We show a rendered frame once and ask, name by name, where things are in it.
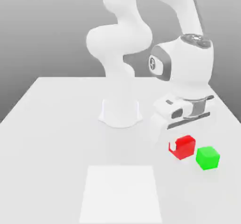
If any small green cube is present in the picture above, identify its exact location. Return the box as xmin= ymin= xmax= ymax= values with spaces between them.
xmin=195 ymin=146 xmax=221 ymax=171

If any small red cube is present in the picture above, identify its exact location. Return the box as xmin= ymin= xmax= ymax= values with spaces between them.
xmin=168 ymin=134 xmax=196 ymax=161

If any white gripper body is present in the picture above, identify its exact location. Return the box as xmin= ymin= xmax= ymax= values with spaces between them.
xmin=150 ymin=111 xmax=211 ymax=145

